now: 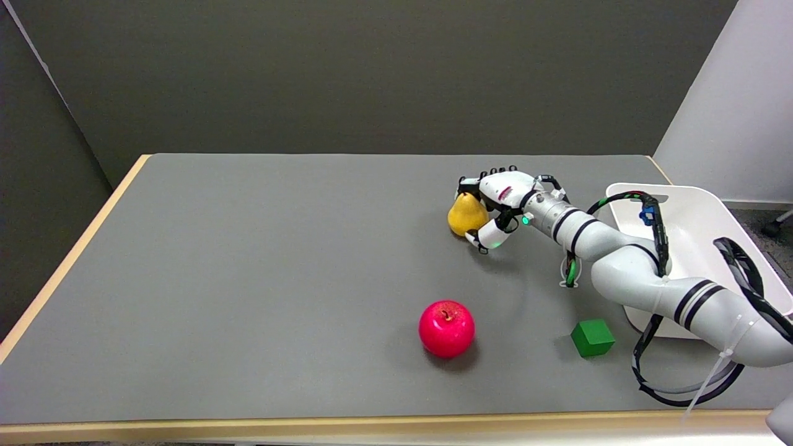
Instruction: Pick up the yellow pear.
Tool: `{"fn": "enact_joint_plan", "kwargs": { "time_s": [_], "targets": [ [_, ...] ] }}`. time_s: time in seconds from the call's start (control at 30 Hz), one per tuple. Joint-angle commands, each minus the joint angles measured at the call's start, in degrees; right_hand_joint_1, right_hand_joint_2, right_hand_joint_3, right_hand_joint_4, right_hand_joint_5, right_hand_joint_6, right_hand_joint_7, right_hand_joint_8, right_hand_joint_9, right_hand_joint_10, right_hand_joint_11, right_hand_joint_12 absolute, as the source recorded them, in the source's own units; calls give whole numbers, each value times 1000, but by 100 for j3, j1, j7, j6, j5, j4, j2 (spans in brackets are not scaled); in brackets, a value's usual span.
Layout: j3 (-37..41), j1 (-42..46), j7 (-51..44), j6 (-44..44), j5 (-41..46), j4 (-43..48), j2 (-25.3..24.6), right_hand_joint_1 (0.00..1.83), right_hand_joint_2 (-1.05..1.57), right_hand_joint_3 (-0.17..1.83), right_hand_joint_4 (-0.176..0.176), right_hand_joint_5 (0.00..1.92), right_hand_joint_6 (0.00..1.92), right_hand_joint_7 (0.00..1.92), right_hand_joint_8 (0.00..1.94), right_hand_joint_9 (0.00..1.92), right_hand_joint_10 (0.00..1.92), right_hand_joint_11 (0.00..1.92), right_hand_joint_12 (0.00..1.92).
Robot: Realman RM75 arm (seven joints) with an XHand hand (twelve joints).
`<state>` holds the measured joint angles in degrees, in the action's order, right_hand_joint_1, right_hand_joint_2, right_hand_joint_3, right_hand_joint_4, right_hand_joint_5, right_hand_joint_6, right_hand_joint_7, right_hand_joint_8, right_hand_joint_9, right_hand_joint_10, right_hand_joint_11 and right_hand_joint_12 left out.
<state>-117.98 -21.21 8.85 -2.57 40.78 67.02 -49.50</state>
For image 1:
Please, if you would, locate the red apple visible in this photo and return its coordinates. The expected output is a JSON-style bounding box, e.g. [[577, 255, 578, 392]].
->
[[418, 300, 476, 359]]

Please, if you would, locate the green cube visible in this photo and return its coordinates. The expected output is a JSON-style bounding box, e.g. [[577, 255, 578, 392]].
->
[[570, 319, 616, 359]]

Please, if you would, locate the black chair caster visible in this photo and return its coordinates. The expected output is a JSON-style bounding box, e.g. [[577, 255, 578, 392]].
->
[[761, 209, 793, 238]]

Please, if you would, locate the white plastic bin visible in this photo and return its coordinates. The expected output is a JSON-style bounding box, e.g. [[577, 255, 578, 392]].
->
[[605, 182, 793, 340]]

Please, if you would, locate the yellow pear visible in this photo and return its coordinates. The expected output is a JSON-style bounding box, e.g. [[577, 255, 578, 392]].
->
[[447, 191, 491, 237]]

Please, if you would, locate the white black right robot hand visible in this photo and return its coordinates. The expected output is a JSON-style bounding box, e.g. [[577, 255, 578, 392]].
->
[[457, 165, 566, 251]]

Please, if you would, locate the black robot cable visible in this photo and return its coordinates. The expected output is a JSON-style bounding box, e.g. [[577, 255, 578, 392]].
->
[[559, 191, 793, 408]]

